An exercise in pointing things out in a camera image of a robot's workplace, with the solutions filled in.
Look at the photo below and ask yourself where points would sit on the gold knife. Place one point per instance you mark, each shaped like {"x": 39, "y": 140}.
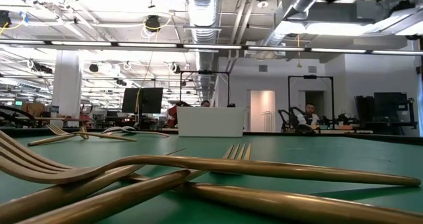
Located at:
{"x": 297, "y": 205}
{"x": 66, "y": 191}

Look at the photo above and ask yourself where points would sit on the white plastic bin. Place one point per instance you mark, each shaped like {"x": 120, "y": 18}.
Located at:
{"x": 211, "y": 121}

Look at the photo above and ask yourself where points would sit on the white door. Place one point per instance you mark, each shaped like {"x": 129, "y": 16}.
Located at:
{"x": 262, "y": 108}

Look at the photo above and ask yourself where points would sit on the long LED light bar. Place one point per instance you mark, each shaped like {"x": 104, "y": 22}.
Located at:
{"x": 211, "y": 47}

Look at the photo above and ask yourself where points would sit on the black monitor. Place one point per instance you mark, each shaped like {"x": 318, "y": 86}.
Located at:
{"x": 148, "y": 100}

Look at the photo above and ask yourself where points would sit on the green table mat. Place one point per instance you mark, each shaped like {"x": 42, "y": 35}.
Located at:
{"x": 297, "y": 151}

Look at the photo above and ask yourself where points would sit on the round ceiling sensor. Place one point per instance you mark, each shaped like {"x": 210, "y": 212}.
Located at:
{"x": 262, "y": 3}

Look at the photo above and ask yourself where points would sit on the white column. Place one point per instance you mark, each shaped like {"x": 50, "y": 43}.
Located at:
{"x": 66, "y": 85}

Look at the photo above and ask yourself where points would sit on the black equipment rack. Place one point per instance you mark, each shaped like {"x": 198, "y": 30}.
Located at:
{"x": 390, "y": 105}

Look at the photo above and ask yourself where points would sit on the cardboard box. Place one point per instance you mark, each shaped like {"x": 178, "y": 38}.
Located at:
{"x": 33, "y": 109}

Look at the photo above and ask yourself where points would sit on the black station frame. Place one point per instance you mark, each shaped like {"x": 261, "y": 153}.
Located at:
{"x": 310, "y": 76}
{"x": 205, "y": 72}

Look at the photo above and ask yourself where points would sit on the black ceiling camera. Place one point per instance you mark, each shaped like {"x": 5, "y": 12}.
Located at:
{"x": 4, "y": 18}
{"x": 152, "y": 22}

